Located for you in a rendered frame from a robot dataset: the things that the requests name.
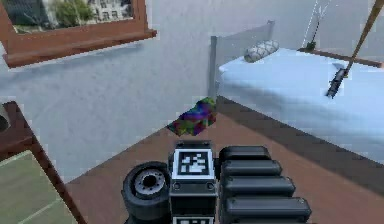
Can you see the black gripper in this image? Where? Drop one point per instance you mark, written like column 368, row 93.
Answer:
column 146, row 193

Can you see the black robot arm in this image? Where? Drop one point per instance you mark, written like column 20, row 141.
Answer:
column 240, row 186

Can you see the brown wooden chest of drawers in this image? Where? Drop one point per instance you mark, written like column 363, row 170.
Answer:
column 23, row 166

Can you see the multicoloured cloth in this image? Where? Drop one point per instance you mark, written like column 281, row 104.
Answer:
column 195, row 118

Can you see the brown framed window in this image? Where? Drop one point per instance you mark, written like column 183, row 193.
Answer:
column 76, row 30

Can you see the pale blue bed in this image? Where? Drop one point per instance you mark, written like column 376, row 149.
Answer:
column 300, row 96

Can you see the grey patterned pillow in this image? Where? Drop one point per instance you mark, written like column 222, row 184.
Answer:
column 261, row 50

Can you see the white tennis racket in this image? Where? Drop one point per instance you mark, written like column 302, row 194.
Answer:
column 316, row 23

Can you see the wooden baseball bat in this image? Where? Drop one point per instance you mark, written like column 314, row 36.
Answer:
column 356, row 46

